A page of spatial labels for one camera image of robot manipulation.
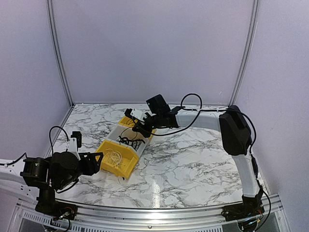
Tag yellow plastic bin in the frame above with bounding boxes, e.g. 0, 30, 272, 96
118, 116, 153, 140
96, 140, 139, 179

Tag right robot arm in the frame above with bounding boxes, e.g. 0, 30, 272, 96
125, 94, 263, 217

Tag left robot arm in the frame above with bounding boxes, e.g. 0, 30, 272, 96
0, 131, 104, 216

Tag left aluminium corner post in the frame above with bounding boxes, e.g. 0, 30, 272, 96
46, 0, 74, 108

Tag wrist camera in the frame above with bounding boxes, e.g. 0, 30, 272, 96
67, 131, 82, 160
125, 108, 148, 121

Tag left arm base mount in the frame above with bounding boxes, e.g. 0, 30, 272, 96
35, 201, 78, 220

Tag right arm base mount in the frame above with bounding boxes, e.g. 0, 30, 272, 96
221, 203, 265, 221

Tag aluminium front frame rail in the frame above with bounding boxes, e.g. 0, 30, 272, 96
9, 198, 290, 232

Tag near yellow plastic bin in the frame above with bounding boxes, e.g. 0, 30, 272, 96
96, 140, 139, 179

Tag right aluminium corner post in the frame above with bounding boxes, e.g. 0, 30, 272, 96
228, 0, 260, 105

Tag far yellow plastic bin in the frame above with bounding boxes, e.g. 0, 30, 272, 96
118, 116, 153, 140

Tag white plastic bin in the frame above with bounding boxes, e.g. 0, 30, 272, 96
105, 124, 150, 158

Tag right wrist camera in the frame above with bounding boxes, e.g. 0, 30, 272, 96
125, 108, 148, 121

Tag aluminium corner post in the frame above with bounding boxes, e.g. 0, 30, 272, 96
46, 0, 74, 108
228, 0, 260, 105

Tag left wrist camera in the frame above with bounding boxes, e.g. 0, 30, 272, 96
67, 131, 82, 160

